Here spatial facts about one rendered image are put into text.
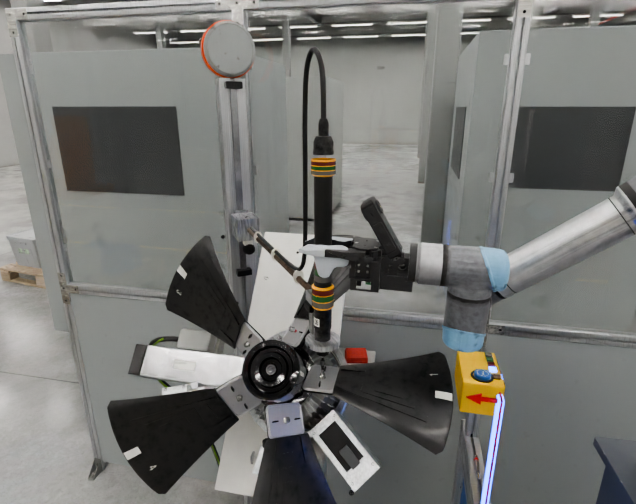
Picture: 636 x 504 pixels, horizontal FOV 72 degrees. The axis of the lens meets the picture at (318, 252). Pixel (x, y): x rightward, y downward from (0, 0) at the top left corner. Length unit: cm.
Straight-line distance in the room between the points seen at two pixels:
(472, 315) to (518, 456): 123
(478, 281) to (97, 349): 178
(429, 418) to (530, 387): 96
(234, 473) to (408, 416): 51
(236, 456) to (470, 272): 74
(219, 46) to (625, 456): 145
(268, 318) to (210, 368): 22
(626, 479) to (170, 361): 103
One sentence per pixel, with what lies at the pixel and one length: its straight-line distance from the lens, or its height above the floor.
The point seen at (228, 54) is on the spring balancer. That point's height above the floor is 186.
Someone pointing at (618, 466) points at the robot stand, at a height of 100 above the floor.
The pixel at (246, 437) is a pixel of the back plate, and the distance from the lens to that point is 120.
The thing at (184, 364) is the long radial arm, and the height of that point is 112.
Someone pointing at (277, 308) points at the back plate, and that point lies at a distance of 122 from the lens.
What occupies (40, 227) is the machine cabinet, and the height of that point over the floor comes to 89.
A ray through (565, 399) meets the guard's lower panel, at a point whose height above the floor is 73.
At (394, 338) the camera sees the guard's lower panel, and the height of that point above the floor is 90.
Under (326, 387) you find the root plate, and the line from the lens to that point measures 91.
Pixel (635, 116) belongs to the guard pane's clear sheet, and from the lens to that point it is 161.
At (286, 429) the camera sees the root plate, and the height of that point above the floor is 110.
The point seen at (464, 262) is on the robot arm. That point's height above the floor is 147.
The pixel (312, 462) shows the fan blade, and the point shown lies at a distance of 97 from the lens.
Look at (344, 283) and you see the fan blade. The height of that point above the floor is 136.
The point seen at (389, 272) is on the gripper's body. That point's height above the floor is 143.
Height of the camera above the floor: 171
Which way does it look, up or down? 18 degrees down
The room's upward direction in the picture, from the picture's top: straight up
